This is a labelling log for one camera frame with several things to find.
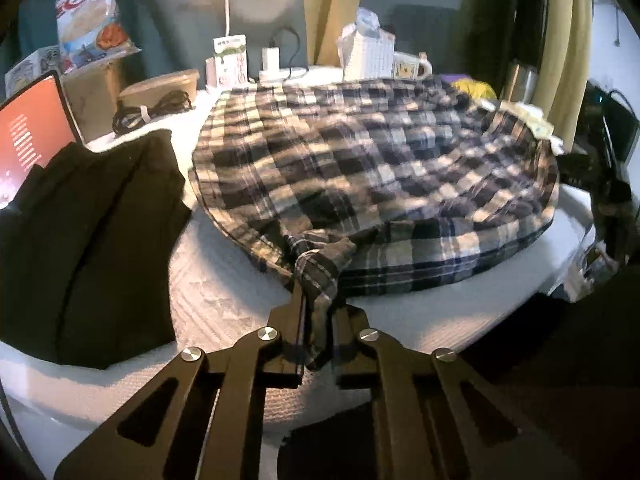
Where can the yellow curtain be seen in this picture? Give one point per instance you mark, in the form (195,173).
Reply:
(330,10)
(570,35)

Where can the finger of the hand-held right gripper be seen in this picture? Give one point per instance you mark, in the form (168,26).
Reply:
(575,167)

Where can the brown cardboard box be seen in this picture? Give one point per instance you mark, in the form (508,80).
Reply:
(92,100)

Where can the steel thermos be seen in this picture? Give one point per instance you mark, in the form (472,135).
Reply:
(520,82)

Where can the purple cloth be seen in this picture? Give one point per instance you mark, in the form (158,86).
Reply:
(457,79)

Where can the black tablet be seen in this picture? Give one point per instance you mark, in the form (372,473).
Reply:
(620,125)

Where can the white power strip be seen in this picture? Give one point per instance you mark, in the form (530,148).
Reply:
(280,75)

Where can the plaid flannel shirt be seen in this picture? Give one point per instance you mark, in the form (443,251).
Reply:
(375,170)

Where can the laptop with red screen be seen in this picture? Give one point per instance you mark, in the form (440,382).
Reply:
(25,135)

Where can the yellow duck plush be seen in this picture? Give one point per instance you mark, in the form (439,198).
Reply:
(477,89)

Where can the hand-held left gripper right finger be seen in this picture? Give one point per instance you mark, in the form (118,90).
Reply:
(347,350)

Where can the white plastic basket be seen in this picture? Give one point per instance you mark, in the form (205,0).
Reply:
(367,57)

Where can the black folded cloth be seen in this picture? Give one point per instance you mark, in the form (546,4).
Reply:
(90,250)

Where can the crumpled paper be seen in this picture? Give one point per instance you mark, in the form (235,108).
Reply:
(367,19)

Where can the tissue pack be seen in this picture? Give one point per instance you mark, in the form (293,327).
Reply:
(530,117)

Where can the white bear print mug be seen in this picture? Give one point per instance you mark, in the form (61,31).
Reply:
(407,66)

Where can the white textured table cover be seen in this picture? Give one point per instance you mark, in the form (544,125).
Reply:
(225,300)

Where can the brown lidded bowl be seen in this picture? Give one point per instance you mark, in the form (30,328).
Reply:
(160,82)

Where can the white charger plug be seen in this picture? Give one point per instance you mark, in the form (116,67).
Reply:
(271,58)

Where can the white green milk carton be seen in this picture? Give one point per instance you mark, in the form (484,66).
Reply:
(231,60)

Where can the printed snack bag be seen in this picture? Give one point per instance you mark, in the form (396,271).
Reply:
(90,20)

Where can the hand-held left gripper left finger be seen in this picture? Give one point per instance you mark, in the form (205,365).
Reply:
(290,345)

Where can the printed paper box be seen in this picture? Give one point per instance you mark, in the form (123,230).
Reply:
(35,67)

